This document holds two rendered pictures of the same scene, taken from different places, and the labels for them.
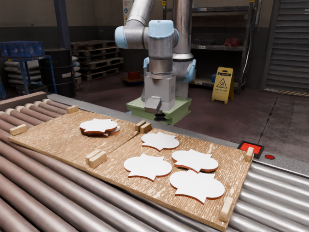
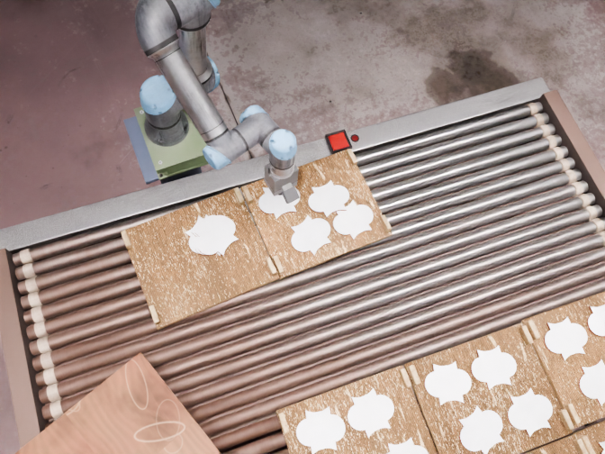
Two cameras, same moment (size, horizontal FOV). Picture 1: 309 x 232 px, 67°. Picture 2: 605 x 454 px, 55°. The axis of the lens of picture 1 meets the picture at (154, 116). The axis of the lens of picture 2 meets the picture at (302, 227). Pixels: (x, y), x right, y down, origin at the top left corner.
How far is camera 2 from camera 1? 1.59 m
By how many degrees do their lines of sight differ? 60
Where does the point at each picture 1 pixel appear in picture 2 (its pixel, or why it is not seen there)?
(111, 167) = (291, 259)
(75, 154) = (248, 277)
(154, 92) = (284, 184)
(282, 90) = not seen: outside the picture
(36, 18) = not seen: outside the picture
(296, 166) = (376, 134)
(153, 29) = (286, 155)
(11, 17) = not seen: outside the picture
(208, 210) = (376, 231)
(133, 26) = (230, 144)
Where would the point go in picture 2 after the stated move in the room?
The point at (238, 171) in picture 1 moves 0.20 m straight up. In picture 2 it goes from (359, 181) to (368, 153)
